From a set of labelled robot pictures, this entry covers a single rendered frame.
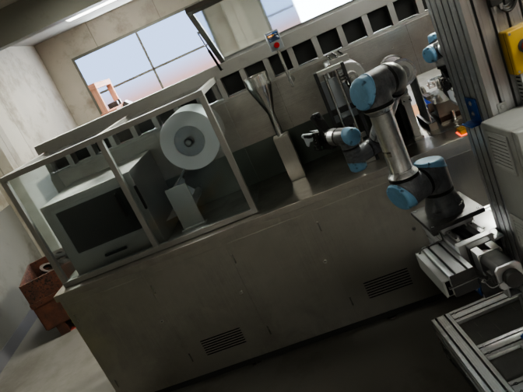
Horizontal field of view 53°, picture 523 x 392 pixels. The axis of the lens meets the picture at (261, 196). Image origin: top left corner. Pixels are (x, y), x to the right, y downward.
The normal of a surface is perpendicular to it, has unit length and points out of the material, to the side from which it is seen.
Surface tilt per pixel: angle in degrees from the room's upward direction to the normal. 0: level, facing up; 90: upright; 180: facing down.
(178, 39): 90
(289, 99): 90
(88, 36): 90
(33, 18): 90
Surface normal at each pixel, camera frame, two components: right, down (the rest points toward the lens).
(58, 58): 0.07, 0.28
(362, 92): -0.84, 0.36
